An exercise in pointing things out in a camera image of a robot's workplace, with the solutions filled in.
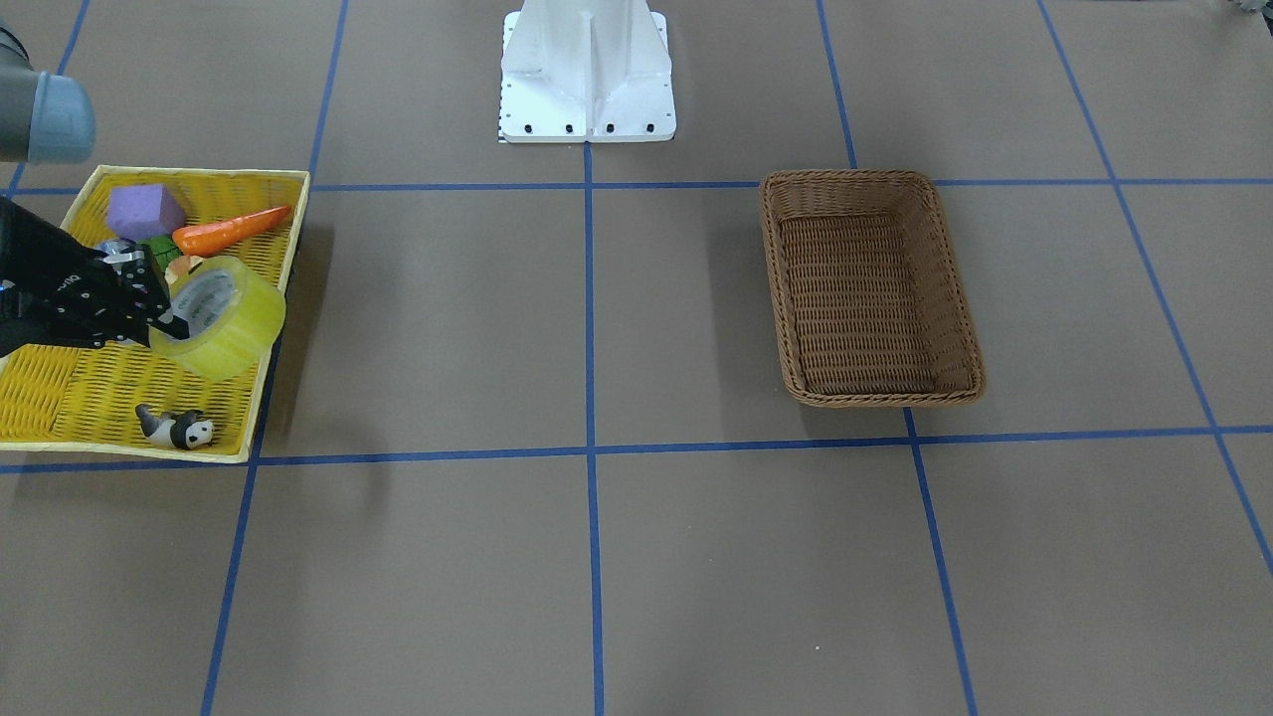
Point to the orange toy carrot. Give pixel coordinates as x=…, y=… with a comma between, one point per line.
x=202, y=241

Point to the yellow woven basket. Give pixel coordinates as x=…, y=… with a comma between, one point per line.
x=62, y=399

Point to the yellow tape roll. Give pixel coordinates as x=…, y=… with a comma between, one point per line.
x=233, y=316

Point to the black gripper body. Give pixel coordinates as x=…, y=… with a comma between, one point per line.
x=42, y=273

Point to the panda figurine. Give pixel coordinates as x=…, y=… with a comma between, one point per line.
x=184, y=431

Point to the purple foam block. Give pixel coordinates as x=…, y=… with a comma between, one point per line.
x=139, y=212

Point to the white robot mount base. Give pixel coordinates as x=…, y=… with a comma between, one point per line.
x=586, y=71

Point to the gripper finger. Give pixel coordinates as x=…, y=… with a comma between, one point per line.
x=139, y=328
x=143, y=281

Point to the toy croissant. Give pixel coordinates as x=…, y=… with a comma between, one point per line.
x=181, y=267

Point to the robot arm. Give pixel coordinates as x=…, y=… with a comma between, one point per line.
x=46, y=118

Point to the small can with label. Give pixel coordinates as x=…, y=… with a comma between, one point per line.
x=116, y=251

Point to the brown wicker basket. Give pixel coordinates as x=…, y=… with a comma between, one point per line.
x=868, y=302

